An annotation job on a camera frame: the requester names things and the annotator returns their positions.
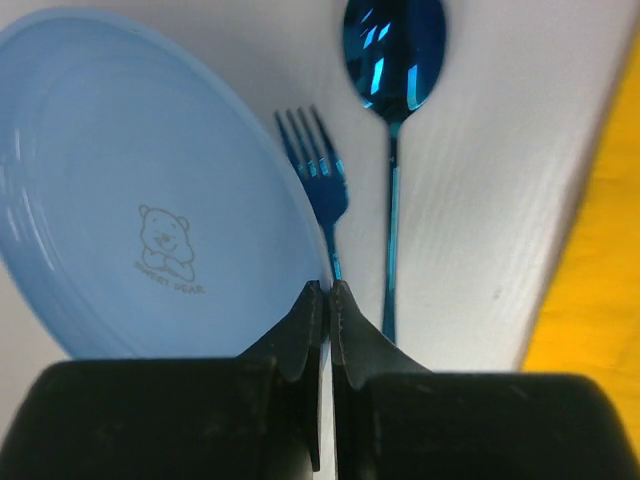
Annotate blue metallic fork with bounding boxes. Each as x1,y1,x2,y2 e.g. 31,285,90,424
274,105,349,280

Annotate blue metallic spoon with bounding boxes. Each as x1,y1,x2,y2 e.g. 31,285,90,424
342,0,447,342

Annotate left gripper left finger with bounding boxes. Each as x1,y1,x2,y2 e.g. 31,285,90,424
1,281,327,479

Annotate yellow Pikachu cloth placemat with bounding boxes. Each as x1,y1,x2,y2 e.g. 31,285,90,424
519,34,640,381

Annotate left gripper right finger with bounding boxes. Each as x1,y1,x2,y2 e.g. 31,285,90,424
328,281,639,479

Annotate light blue plate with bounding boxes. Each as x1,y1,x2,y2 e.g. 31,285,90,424
1,8,330,359

